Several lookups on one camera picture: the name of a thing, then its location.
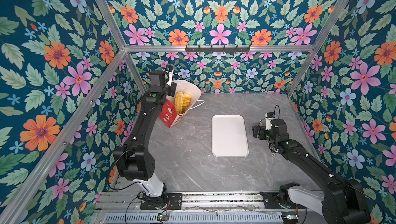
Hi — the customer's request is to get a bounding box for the long fake bread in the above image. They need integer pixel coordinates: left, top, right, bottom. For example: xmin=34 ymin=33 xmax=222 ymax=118
xmin=174 ymin=92 xmax=183 ymax=114

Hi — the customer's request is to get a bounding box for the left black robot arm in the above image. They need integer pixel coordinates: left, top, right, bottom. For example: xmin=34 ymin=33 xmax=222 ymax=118
xmin=113 ymin=66 xmax=176 ymax=198

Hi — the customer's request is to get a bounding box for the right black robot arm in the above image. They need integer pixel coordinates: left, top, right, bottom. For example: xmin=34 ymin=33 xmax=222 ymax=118
xmin=252 ymin=118 xmax=371 ymax=224

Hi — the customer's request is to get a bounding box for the white rectangular tray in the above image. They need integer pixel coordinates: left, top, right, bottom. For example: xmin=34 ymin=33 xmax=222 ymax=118
xmin=212 ymin=115 xmax=249 ymax=158

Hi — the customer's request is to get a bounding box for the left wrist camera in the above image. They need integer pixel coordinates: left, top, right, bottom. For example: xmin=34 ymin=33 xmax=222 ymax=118
xmin=165 ymin=65 xmax=174 ymax=86

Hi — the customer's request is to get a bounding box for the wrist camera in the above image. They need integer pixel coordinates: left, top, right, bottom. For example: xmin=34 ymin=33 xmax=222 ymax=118
xmin=265 ymin=112 xmax=275 ymax=130
xmin=165 ymin=65 xmax=174 ymax=86

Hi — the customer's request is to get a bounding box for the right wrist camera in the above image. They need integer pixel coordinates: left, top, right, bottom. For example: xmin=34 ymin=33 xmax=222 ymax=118
xmin=265 ymin=112 xmax=275 ymax=130

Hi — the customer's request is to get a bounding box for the black hook rail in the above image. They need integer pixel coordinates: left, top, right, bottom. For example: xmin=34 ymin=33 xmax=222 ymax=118
xmin=185 ymin=45 xmax=251 ymax=54

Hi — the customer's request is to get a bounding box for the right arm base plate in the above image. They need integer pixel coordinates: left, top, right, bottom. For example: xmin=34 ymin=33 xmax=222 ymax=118
xmin=259 ymin=192 xmax=306 ymax=210

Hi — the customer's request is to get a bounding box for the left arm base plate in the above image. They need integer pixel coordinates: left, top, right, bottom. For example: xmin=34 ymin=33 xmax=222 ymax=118
xmin=140 ymin=193 xmax=183 ymax=210

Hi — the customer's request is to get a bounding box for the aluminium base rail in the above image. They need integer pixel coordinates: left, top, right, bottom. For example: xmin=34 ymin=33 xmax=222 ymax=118
xmin=94 ymin=186 xmax=335 ymax=214

